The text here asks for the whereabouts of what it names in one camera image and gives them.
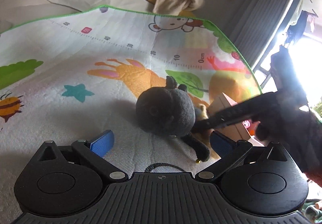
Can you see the black round plush toy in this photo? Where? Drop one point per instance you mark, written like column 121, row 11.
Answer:
column 169, row 111

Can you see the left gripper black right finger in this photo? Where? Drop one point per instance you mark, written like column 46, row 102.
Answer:
column 221, row 144

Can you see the colourful children play mat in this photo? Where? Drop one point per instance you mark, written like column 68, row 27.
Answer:
column 74, row 77

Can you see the pink cardboard box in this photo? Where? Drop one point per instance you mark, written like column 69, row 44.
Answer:
column 230, row 123

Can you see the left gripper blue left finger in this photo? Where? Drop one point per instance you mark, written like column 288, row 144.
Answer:
column 102, row 144

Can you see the dark gloved right hand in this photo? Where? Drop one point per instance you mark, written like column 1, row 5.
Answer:
column 299, row 132

